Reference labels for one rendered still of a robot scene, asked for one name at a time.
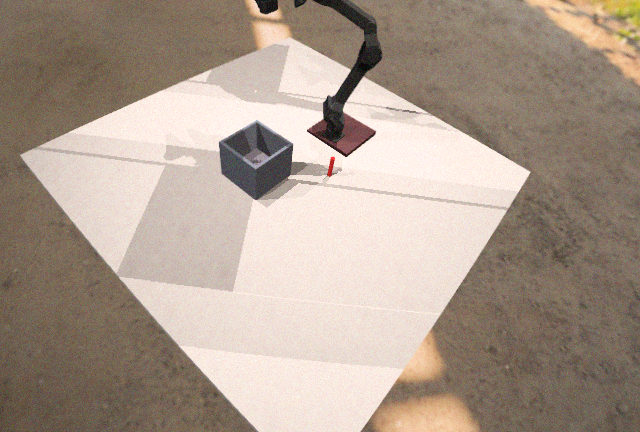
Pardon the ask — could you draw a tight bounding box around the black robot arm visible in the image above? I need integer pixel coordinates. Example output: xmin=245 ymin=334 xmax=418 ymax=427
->
xmin=313 ymin=0 xmax=383 ymax=143

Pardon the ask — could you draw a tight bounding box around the red peg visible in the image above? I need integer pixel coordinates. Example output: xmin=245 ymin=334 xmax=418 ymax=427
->
xmin=327 ymin=157 xmax=335 ymax=177

